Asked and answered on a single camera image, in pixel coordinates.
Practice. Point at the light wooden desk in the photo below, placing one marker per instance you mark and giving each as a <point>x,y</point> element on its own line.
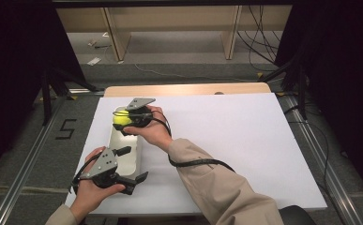
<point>173,18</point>

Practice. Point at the white oblong plastic bin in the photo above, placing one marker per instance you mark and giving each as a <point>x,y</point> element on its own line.
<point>126,156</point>

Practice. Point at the long aluminium rail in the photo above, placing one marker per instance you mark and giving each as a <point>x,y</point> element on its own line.
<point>329,175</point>
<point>22,175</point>

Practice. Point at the white paper scrap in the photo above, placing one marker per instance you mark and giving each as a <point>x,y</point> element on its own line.
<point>94,61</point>

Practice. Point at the yellow tennis ball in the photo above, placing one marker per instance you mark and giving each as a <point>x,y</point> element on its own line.
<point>122,118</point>

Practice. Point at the wooden table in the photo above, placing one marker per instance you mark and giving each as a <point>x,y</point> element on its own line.
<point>169,90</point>

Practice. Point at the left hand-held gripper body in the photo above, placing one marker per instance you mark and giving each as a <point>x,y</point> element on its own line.
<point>104,162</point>

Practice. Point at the dark curtain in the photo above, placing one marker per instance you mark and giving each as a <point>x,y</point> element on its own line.
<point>10,62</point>
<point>351,78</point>

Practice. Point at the black pen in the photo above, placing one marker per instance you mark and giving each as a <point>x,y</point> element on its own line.
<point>102,47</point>

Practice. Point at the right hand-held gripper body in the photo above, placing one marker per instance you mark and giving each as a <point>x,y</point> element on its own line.
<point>140,108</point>

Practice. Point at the short aluminium rail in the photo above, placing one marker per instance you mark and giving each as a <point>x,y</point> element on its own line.
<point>85,91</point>

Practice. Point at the black metal stand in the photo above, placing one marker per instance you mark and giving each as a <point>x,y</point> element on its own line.
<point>46,100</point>
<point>301,93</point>

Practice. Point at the person's left hand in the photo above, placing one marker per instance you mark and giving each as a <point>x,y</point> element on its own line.
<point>88,195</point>

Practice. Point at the person's right hand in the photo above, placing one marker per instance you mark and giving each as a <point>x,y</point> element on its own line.
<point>152,131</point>

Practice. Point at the black chair seat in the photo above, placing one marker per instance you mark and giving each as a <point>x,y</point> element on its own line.
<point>298,216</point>

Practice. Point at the white foam board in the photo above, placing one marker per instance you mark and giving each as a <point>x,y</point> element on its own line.
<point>238,140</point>

